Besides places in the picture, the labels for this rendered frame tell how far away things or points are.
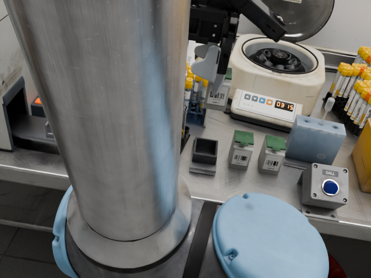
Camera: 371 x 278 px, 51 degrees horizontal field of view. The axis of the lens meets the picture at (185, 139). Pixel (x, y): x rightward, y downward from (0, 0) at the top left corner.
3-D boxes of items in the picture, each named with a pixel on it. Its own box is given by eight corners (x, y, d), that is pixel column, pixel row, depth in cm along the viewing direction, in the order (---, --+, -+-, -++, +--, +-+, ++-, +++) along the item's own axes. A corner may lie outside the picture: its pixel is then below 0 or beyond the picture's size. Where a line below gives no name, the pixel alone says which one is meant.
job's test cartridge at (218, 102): (203, 108, 71) (208, 78, 67) (205, 95, 75) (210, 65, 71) (224, 112, 71) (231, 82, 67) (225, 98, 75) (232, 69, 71)
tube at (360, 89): (349, 119, 100) (366, 84, 94) (350, 123, 99) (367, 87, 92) (343, 118, 100) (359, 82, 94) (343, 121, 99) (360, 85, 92)
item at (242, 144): (228, 167, 81) (234, 143, 77) (228, 153, 85) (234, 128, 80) (247, 170, 81) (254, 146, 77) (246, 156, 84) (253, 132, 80)
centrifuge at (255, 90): (213, 115, 95) (222, 71, 88) (233, 63, 118) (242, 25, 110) (310, 139, 92) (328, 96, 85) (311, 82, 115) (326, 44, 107)
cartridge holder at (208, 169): (188, 171, 78) (191, 159, 76) (192, 144, 85) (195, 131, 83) (215, 176, 78) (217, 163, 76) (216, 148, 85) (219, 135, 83)
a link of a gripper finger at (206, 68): (187, 90, 69) (195, 38, 65) (220, 96, 69) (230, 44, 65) (186, 96, 66) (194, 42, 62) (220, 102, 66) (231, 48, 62)
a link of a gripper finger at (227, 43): (215, 68, 67) (224, 16, 63) (225, 69, 67) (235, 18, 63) (215, 75, 63) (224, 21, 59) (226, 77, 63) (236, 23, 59)
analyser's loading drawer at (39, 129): (-4, 138, 76) (-9, 117, 73) (11, 119, 81) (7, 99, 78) (98, 155, 76) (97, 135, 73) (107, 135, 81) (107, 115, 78)
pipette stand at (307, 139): (283, 165, 84) (297, 128, 77) (283, 145, 89) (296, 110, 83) (329, 175, 83) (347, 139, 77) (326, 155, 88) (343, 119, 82)
